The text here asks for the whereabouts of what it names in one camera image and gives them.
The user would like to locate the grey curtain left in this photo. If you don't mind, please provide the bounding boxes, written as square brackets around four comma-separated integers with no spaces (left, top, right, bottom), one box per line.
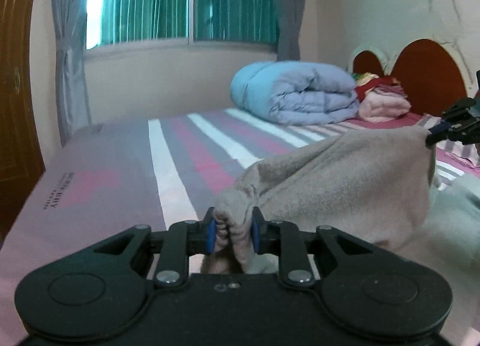
[51,0,91,145]

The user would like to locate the red heart-shaped headboard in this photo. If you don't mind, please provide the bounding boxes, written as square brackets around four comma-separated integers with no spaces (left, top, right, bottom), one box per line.
[352,38,467,117]

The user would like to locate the red folded clothes pile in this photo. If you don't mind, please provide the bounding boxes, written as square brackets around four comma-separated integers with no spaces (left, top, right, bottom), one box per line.
[353,73,407,102]

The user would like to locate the beige fleece pants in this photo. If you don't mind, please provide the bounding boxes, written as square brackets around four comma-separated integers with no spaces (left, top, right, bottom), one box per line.
[201,126,435,274]

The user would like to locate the striped pink grey bedsheet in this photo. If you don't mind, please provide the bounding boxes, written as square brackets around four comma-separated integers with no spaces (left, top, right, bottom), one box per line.
[1,108,479,345]

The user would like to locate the brown wooden door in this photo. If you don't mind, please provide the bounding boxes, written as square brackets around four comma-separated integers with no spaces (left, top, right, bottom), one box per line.
[1,0,45,238]

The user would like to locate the light green blanket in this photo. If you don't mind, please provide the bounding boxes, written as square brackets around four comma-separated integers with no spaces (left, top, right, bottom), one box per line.
[397,175,479,272]

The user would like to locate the striped pillow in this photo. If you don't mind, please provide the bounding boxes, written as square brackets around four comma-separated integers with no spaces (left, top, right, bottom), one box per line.
[416,114,479,169]

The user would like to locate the folded pink blanket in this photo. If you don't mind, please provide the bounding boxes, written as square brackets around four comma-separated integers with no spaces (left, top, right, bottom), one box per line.
[358,91,411,122]

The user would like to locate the folded light blue duvet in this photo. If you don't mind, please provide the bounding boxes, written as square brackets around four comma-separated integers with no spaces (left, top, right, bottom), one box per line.
[230,60,360,126]

